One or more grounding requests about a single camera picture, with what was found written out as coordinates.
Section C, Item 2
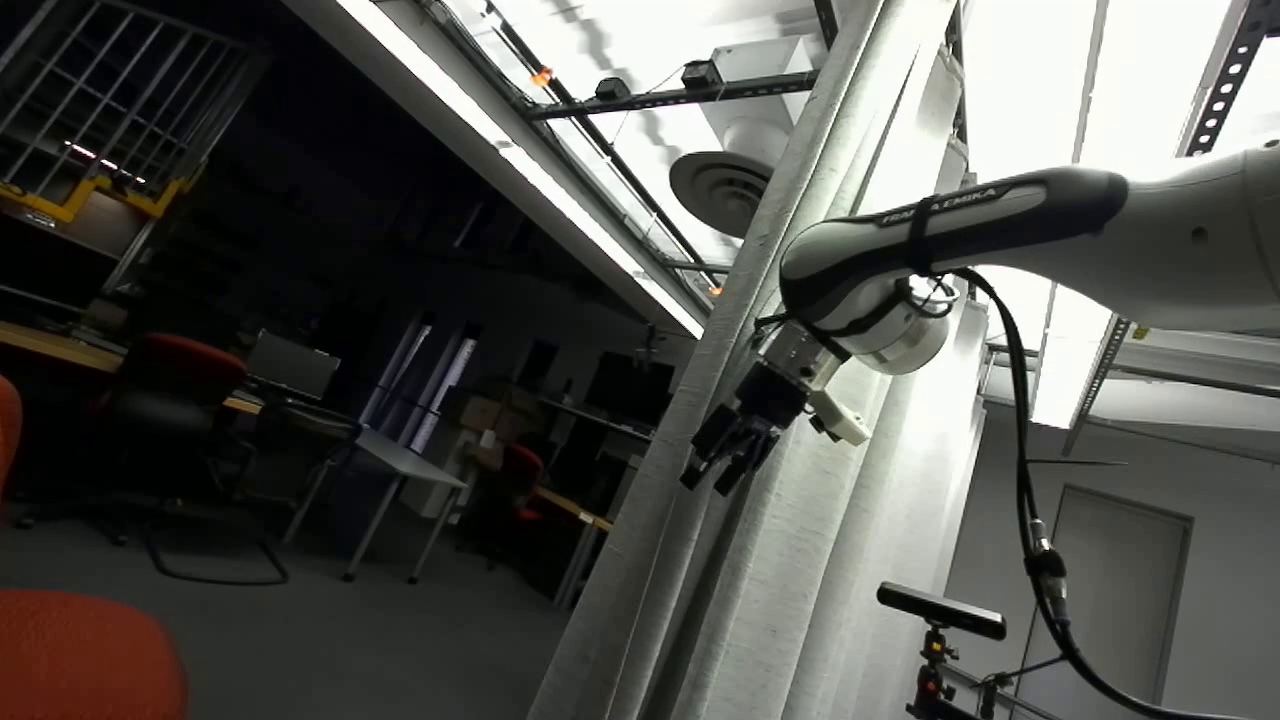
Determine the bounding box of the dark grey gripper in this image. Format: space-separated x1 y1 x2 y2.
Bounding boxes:
675 314 837 498

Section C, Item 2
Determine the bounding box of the orange chair backrest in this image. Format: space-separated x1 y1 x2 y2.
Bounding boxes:
0 375 27 498

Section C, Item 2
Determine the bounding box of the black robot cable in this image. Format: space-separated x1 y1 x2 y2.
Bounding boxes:
951 265 1246 720

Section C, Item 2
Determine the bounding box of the orange chair seat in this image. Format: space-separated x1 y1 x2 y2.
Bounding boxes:
0 589 193 720

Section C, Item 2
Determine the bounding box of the black camera stand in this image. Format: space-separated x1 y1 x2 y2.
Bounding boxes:
903 622 1023 720

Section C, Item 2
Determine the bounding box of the long ceiling light strip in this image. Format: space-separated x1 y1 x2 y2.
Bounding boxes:
334 0 711 339

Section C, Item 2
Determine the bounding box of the wire grid shelf yellow frame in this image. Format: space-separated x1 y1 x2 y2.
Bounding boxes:
0 0 256 233

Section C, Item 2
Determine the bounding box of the black office chair red back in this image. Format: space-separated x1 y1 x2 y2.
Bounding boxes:
97 333 294 592

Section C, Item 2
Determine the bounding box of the black bar-shaped camera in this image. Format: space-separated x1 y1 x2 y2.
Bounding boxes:
873 576 1012 645

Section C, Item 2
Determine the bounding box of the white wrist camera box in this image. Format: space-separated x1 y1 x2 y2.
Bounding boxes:
802 381 875 452

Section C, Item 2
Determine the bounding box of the grey door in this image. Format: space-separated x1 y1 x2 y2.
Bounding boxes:
1031 480 1198 720

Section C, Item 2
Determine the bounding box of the bright glass door panel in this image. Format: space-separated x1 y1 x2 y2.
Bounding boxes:
358 314 481 455

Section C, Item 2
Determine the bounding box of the perforated metal rail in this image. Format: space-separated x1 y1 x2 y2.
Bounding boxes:
1171 0 1280 164

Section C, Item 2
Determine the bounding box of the white folding table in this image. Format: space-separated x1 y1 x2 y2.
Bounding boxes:
280 422 473 592

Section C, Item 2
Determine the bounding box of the black ceiling rail with devices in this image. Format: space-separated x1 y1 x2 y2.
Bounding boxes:
525 54 819 127

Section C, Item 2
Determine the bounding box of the round ceiling diffuser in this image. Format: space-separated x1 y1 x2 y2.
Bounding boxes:
669 146 782 239

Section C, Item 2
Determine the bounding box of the dark red chair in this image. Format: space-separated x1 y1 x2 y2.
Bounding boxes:
456 437 551 564

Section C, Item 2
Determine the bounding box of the grey-white sheer curtain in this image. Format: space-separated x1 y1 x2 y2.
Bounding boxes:
525 0 997 720

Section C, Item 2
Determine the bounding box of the grey laptop screen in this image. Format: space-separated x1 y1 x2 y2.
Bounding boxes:
248 329 345 402

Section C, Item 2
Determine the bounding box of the wooden desk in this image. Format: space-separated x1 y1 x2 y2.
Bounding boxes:
0 314 271 421

